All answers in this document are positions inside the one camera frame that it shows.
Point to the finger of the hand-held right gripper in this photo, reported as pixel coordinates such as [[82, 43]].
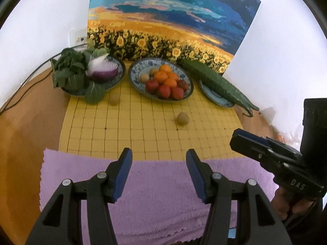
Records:
[[253, 137], [247, 148]]

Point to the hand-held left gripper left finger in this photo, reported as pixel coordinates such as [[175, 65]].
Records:
[[122, 174]]

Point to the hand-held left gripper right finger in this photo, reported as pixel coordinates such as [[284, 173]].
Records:
[[198, 177]]

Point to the dark red tomato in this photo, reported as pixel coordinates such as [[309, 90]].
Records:
[[183, 83]]

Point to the orange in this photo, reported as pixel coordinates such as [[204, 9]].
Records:
[[170, 83], [160, 77], [164, 69], [173, 76]]

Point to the brown kiwi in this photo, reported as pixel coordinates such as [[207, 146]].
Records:
[[154, 71], [144, 77], [114, 99], [183, 119]]

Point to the large blue patterned plate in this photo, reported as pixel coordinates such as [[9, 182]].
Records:
[[138, 67]]

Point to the person's right hand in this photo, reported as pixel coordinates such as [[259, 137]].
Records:
[[283, 202]]

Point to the clear plastic bag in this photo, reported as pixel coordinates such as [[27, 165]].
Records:
[[288, 136]]

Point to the green cucumber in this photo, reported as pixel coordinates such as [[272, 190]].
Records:
[[204, 74], [244, 99]]

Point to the purple towel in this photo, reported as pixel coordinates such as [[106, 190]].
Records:
[[158, 196]]

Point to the yellow grid mat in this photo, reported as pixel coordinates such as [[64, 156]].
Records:
[[127, 127]]

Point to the small blue patterned plate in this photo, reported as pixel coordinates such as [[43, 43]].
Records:
[[214, 98]]

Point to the small blue object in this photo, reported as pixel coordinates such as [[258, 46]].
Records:
[[232, 233]]

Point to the halved red onion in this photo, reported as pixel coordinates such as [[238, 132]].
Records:
[[102, 70]]

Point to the blue rimmed vegetable plate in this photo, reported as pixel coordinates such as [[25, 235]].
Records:
[[119, 66]]

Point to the green bok choy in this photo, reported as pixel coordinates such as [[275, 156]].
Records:
[[69, 69]]

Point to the pale green vegetable piece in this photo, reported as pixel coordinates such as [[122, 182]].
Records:
[[99, 52]]

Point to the sunflower field painting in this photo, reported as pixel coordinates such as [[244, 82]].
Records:
[[166, 10]]

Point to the white wall socket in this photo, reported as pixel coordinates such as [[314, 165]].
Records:
[[78, 37]]

